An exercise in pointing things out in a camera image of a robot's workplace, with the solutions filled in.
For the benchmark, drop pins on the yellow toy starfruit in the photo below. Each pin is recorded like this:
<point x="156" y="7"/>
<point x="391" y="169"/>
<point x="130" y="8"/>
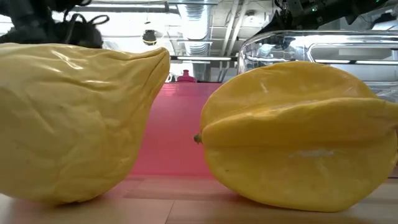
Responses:
<point x="295" y="140"/>

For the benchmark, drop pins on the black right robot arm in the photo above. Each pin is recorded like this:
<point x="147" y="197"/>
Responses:
<point x="342" y="9"/>

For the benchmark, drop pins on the black hanging dome fixture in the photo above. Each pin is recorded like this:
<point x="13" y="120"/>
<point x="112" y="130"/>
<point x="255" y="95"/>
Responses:
<point x="149" y="36"/>

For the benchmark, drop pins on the silver ventilation duct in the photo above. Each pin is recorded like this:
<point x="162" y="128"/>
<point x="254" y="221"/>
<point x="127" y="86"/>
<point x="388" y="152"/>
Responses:
<point x="196" y="18"/>

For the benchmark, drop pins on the red translucent plastic tray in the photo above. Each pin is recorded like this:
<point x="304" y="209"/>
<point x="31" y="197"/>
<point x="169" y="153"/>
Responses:
<point x="174" y="130"/>

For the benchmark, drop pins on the clear glass bowl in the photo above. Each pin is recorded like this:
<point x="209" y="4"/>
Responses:
<point x="280" y="46"/>

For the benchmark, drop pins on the yellow wrinkled toy fruit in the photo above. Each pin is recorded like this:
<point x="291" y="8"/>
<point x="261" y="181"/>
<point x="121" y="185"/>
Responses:
<point x="68" y="124"/>

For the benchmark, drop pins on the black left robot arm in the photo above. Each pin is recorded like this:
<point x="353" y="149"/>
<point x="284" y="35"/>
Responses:
<point x="31" y="21"/>

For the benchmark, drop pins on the pink plastic bottle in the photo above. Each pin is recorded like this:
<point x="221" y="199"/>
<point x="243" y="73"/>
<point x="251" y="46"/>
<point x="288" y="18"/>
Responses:
<point x="186" y="77"/>

